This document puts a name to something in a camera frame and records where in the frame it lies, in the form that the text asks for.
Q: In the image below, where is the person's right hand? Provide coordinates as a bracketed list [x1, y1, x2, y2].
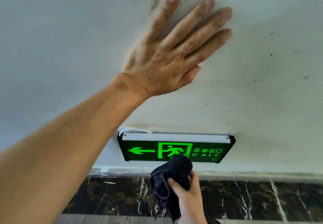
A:
[168, 170, 208, 219]

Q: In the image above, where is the person's left hand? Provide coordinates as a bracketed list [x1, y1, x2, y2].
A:
[115, 0, 233, 99]

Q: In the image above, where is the black cleaning cloth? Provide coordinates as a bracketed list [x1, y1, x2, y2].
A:
[150, 154, 194, 223]

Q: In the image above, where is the person's left forearm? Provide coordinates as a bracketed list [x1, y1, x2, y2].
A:
[0, 73, 150, 224]

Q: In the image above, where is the green illuminated exit sign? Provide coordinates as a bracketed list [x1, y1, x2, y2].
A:
[117, 132, 236, 164]

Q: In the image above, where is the white power cable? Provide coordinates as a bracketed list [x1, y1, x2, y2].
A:
[118, 127, 152, 137]

